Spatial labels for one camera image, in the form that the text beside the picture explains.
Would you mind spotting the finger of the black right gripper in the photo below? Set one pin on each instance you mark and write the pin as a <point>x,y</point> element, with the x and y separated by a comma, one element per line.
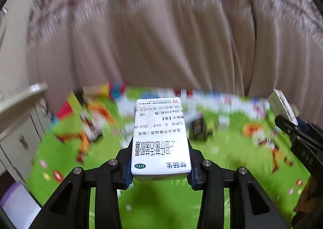
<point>287,124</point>

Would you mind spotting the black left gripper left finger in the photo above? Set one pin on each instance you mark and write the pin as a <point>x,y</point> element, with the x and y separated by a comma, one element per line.
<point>69,205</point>

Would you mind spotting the white printed box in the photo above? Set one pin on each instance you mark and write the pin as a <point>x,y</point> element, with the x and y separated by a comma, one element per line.
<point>281,107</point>

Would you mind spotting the white box with purple rim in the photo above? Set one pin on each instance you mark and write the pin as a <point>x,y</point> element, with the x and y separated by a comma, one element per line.
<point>20,207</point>

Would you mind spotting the white medicine box blue text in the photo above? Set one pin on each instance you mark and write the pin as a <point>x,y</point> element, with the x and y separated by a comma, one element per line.
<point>160,149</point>

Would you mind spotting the colourful cartoon green bedsheet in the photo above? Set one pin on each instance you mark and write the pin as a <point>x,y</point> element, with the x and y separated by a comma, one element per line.
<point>240,132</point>

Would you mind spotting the cream ornate dressing table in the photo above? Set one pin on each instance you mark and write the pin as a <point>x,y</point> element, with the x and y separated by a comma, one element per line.
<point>24,120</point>

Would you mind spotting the beige floral curtain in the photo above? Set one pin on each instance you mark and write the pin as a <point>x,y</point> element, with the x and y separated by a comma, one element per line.
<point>245,47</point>

